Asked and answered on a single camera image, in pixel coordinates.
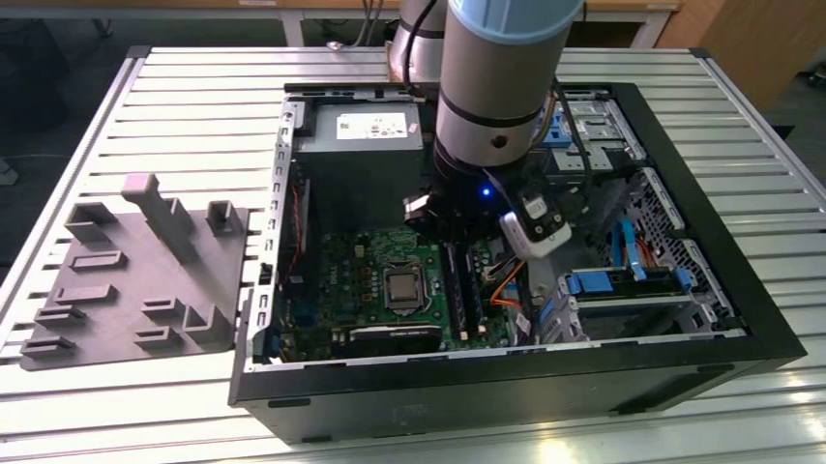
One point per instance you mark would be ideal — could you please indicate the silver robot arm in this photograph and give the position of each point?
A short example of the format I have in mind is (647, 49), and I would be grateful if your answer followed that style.
(496, 87)

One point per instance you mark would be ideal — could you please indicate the blue RAM stick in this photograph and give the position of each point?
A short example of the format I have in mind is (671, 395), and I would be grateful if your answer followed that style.
(455, 290)

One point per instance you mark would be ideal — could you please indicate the black graphics card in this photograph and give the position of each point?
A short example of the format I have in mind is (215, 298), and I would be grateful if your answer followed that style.
(393, 339)

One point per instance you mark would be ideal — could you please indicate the wooden cabinet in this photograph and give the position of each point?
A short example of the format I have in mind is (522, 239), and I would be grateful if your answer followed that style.
(760, 48)

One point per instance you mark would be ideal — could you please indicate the hard disk in blue carrier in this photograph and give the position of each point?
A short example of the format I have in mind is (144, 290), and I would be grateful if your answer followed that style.
(594, 282)

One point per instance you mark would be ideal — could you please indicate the grey power supply unit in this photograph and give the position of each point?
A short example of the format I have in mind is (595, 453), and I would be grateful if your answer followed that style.
(361, 183)

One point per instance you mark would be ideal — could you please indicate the blue drive bay latch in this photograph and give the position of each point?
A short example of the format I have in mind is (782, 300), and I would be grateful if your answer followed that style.
(558, 137)

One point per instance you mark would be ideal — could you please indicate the green motherboard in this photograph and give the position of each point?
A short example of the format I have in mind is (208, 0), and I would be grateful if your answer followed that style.
(348, 261)

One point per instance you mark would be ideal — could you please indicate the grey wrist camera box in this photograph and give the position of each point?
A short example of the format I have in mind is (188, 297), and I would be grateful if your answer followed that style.
(538, 237)

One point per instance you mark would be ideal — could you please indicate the metal drive cage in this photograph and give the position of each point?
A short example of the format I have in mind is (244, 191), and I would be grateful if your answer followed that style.
(600, 162)

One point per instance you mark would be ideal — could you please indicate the grey plastic parts rack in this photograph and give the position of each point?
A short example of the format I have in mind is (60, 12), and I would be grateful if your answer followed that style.
(148, 290)

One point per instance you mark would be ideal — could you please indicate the black PC case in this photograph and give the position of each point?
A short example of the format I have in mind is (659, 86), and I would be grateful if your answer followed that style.
(451, 396)

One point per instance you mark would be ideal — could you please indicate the silver CPU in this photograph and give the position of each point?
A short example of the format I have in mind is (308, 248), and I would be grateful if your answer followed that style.
(403, 289)

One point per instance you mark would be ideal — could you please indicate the metal CPU socket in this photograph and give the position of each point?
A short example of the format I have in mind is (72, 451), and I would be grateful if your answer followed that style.
(404, 309)

